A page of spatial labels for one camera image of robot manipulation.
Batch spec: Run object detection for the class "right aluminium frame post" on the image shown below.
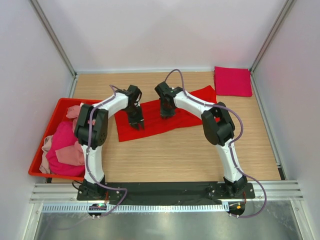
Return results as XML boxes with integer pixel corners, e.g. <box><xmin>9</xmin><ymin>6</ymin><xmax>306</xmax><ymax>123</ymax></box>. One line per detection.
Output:
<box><xmin>249</xmin><ymin>0</ymin><xmax>296</xmax><ymax>74</ymax></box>

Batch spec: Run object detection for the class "red t shirt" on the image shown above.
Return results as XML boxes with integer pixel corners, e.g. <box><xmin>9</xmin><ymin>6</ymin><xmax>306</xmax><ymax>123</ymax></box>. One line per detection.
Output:
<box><xmin>114</xmin><ymin>99</ymin><xmax>202</xmax><ymax>142</ymax></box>

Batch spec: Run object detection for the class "magenta t shirt in bin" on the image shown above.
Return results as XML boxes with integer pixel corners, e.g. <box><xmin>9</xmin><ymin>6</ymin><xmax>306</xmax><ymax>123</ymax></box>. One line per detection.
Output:
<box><xmin>46</xmin><ymin>121</ymin><xmax>85</xmax><ymax>177</ymax></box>

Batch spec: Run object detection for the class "aluminium frame post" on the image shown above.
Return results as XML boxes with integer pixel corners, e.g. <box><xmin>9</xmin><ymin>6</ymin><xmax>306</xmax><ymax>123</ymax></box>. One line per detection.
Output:
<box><xmin>249</xmin><ymin>0</ymin><xmax>296</xmax><ymax>74</ymax></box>
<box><xmin>29</xmin><ymin>0</ymin><xmax>77</xmax><ymax>78</ymax></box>

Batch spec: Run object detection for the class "beige t shirt in bin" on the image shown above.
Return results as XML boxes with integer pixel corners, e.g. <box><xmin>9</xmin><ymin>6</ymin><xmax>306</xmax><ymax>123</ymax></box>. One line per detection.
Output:
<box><xmin>39</xmin><ymin>135</ymin><xmax>54</xmax><ymax>174</ymax></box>

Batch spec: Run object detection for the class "light pink t shirt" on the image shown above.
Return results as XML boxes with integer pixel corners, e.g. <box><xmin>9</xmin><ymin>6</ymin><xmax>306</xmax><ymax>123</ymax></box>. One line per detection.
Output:
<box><xmin>55</xmin><ymin>105</ymin><xmax>85</xmax><ymax>166</ymax></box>

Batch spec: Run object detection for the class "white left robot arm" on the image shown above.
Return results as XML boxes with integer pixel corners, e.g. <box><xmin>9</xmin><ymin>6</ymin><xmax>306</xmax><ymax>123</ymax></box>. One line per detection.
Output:
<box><xmin>74</xmin><ymin>85</ymin><xmax>144</xmax><ymax>201</ymax></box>

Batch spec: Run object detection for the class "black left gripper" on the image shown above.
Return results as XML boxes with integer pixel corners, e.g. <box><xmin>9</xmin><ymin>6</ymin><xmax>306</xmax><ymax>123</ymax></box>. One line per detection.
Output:
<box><xmin>123</xmin><ymin>105</ymin><xmax>144</xmax><ymax>130</ymax></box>

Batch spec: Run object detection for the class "left aluminium frame post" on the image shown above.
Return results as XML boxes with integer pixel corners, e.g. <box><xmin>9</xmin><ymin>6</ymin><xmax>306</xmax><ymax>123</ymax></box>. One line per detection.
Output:
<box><xmin>29</xmin><ymin>0</ymin><xmax>77</xmax><ymax>78</ymax></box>

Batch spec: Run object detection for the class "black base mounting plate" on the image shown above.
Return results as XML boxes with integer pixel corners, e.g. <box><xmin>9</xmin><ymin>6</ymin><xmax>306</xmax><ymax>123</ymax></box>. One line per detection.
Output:
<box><xmin>73</xmin><ymin>181</ymin><xmax>256</xmax><ymax>206</ymax></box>

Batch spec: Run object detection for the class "white slotted cable duct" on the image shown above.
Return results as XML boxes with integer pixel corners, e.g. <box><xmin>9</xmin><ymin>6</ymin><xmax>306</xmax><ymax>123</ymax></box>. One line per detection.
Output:
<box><xmin>41</xmin><ymin>202</ymin><xmax>229</xmax><ymax>214</ymax></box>

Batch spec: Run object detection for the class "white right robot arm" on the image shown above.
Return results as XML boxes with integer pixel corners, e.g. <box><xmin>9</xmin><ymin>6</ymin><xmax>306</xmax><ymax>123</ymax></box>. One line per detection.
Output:
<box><xmin>155</xmin><ymin>81</ymin><xmax>248</xmax><ymax>198</ymax></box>

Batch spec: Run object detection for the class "folded magenta t shirt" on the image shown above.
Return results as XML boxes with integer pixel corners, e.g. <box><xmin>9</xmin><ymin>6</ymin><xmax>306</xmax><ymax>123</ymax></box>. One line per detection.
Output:
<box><xmin>214</xmin><ymin>66</ymin><xmax>253</xmax><ymax>97</ymax></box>

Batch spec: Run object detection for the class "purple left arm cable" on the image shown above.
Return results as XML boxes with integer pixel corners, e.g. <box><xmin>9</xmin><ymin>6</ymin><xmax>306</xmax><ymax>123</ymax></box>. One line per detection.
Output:
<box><xmin>83</xmin><ymin>84</ymin><xmax>130</xmax><ymax>217</ymax></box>

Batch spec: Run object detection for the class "red plastic bin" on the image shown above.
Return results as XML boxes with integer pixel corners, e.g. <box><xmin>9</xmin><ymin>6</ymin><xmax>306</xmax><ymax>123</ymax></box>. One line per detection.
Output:
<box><xmin>28</xmin><ymin>98</ymin><xmax>101</xmax><ymax>181</ymax></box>

